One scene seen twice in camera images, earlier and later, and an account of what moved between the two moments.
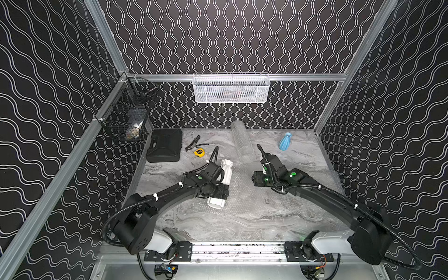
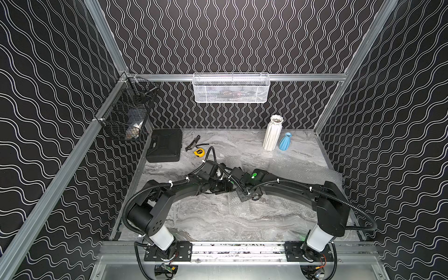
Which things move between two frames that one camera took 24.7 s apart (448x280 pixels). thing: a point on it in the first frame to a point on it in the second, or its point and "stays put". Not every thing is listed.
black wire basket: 126,118 stays put
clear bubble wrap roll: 245,148 to 235,206
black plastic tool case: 165,146 stays put
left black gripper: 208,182 stays put
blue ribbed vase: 284,143 stays put
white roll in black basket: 136,117 stays put
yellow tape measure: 199,152 stays put
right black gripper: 256,178 to 242,198
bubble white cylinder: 226,178 to 273,133
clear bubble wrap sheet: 251,205 to 291,166
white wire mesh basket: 231,87 stays put
